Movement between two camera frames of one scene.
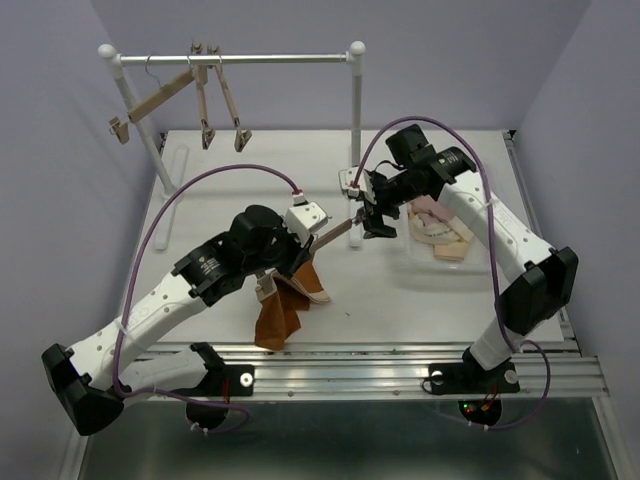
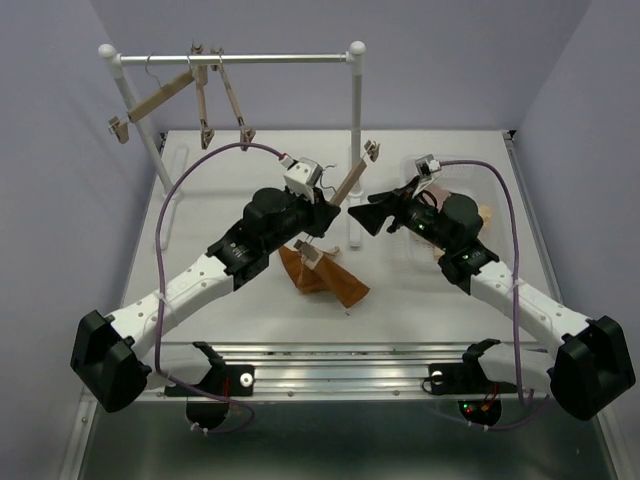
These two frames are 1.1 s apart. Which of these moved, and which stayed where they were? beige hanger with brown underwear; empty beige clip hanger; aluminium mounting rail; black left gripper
Moved: beige hanger with brown underwear; black left gripper
Stayed: aluminium mounting rail; empty beige clip hanger
